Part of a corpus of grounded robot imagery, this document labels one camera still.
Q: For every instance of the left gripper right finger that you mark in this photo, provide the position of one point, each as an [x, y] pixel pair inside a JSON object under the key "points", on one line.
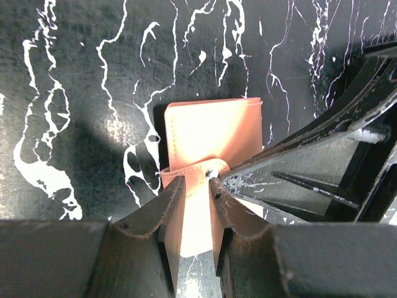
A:
{"points": [[254, 258]]}

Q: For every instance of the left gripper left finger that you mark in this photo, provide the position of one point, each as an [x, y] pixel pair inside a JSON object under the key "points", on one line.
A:
{"points": [[137, 256]]}

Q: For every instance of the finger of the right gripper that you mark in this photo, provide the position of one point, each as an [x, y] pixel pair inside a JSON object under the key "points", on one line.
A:
{"points": [[342, 166]]}

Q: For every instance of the pink leather card holder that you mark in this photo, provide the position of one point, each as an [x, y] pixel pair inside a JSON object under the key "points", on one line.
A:
{"points": [[203, 135]]}

